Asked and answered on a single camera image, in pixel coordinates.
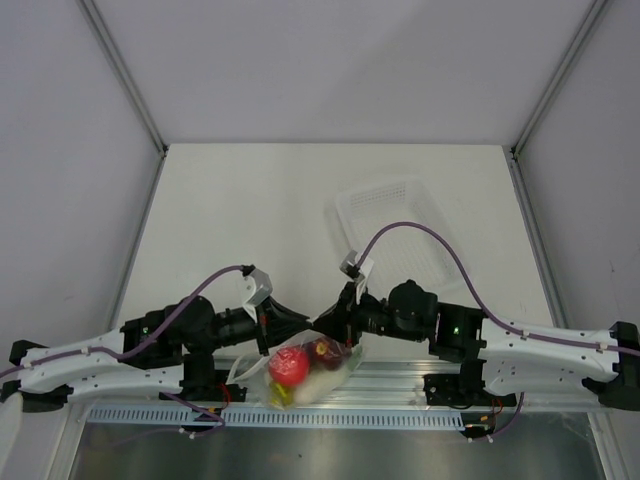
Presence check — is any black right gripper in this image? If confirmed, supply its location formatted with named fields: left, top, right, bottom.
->
left=313, top=280, right=425, bottom=349

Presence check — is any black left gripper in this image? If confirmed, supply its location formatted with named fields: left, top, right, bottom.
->
left=189, top=297, right=313, bottom=357

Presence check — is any dark red apple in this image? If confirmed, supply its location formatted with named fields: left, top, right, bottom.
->
left=305, top=337, right=352, bottom=371

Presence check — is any red tomato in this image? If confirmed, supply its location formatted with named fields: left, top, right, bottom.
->
left=268, top=346, right=310, bottom=387

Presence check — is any clear polka-dot zip bag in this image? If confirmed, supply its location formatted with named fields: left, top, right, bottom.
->
left=227, top=330, right=364, bottom=410

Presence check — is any white radish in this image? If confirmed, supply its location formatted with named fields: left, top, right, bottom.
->
left=293, top=368, right=351, bottom=406

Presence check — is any yellow green bell pepper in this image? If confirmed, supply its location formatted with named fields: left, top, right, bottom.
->
left=269, top=382, right=294, bottom=408

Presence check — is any white perforated plastic basket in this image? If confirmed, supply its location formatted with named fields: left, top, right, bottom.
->
left=335, top=175, right=464, bottom=298

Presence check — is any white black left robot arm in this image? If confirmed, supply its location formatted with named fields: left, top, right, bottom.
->
left=1, top=296, right=310, bottom=413

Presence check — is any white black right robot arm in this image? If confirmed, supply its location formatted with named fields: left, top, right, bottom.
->
left=312, top=280, right=639, bottom=411

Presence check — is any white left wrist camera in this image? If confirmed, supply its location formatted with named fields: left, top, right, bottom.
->
left=237, top=265, right=273, bottom=319

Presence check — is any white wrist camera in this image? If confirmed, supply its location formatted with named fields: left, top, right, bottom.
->
left=339, top=250, right=374, bottom=297
left=237, top=265, right=273, bottom=319

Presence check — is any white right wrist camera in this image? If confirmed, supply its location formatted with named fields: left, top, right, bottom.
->
left=339, top=250, right=374, bottom=297

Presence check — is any aluminium front rail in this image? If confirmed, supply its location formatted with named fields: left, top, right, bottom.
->
left=67, top=357, right=614, bottom=412

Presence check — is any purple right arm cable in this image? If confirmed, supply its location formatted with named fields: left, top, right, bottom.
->
left=349, top=221, right=640, bottom=359

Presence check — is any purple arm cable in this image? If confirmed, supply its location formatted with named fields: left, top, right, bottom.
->
left=349, top=221, right=640, bottom=359
left=0, top=263, right=251, bottom=439

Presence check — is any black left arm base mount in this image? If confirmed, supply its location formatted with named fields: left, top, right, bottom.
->
left=175, top=354, right=247, bottom=403

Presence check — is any white slotted cable duct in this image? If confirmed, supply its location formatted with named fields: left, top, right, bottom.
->
left=87, top=404, right=464, bottom=431

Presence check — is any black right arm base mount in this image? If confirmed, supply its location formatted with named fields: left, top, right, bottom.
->
left=423, top=360, right=518, bottom=410

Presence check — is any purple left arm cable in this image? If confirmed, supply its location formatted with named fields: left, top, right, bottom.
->
left=0, top=263, right=251, bottom=439

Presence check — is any aluminium corner frame post left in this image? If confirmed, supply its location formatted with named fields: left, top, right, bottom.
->
left=74, top=0, right=169, bottom=156

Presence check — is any aluminium corner frame post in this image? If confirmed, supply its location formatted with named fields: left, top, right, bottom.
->
left=509, top=0, right=614, bottom=156
left=74, top=0, right=169, bottom=156

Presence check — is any aluminium corner frame post right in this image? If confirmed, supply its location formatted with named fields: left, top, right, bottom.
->
left=509, top=0, right=614, bottom=156

